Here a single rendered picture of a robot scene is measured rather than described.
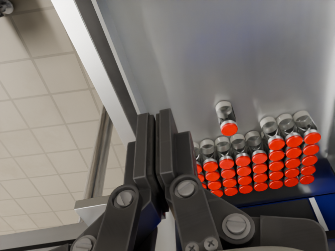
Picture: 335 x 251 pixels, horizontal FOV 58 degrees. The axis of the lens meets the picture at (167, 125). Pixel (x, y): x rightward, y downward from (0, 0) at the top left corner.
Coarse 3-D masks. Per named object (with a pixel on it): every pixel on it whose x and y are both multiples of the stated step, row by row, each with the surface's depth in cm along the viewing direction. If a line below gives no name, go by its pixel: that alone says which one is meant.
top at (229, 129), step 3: (228, 123) 37; (231, 123) 37; (222, 126) 37; (225, 126) 37; (228, 126) 37; (231, 126) 37; (234, 126) 37; (222, 129) 37; (225, 129) 37; (228, 129) 37; (231, 129) 37; (234, 129) 37; (237, 129) 37; (222, 132) 38; (225, 132) 38; (228, 132) 38; (231, 132) 38; (234, 132) 38; (228, 135) 38
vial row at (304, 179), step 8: (296, 176) 45; (304, 176) 44; (312, 176) 44; (248, 184) 46; (256, 184) 45; (264, 184) 45; (272, 184) 45; (280, 184) 45; (288, 184) 45; (296, 184) 45; (216, 192) 46; (224, 192) 46; (232, 192) 46; (248, 192) 46
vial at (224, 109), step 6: (222, 102) 40; (228, 102) 40; (216, 108) 40; (222, 108) 39; (228, 108) 39; (222, 114) 38; (228, 114) 38; (222, 120) 38; (228, 120) 37; (234, 120) 38
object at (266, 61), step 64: (128, 0) 31; (192, 0) 31; (256, 0) 31; (320, 0) 31; (128, 64) 35; (192, 64) 36; (256, 64) 36; (320, 64) 37; (192, 128) 43; (256, 128) 44; (320, 128) 44
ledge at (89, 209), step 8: (80, 200) 58; (88, 200) 58; (96, 200) 57; (104, 200) 57; (80, 208) 57; (88, 208) 57; (96, 208) 57; (104, 208) 57; (80, 216) 59; (88, 216) 59; (96, 216) 59; (88, 224) 61
